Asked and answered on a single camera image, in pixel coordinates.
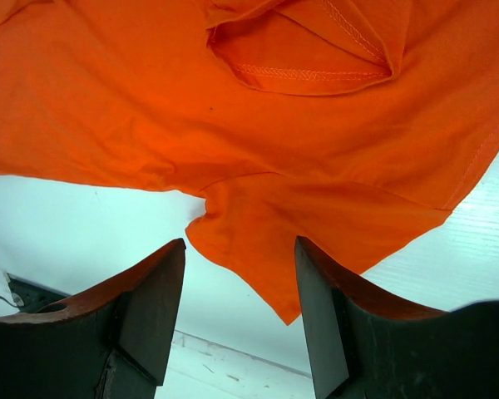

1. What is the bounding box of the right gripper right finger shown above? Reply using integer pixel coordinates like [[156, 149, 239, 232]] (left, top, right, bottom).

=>
[[295, 237, 499, 398]]

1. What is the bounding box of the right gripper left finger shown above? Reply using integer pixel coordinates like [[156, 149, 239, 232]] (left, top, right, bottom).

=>
[[0, 239, 185, 398]]

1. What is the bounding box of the orange t shirt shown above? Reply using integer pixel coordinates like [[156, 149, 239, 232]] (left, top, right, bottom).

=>
[[0, 1, 499, 323]]

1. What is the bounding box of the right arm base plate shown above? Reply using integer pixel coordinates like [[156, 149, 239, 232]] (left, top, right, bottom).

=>
[[0, 271, 69, 317]]

